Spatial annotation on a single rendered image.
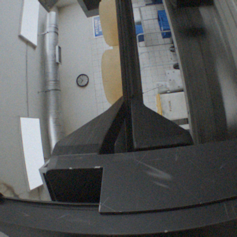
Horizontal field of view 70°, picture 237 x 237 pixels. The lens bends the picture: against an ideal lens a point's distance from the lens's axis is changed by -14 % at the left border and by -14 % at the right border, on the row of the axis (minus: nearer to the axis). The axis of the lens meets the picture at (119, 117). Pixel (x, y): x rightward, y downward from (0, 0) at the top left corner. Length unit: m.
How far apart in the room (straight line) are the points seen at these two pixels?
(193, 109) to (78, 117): 4.30
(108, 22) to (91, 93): 4.47
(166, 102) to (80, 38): 2.79
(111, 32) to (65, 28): 5.35
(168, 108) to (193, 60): 3.29
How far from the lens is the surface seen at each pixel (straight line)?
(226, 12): 0.22
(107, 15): 0.18
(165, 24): 4.30
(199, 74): 0.48
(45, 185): 1.53
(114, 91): 0.15
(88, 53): 4.94
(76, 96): 4.74
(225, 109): 0.40
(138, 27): 4.21
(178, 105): 3.79
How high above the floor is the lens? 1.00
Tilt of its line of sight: 8 degrees up
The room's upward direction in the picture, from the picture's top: 98 degrees counter-clockwise
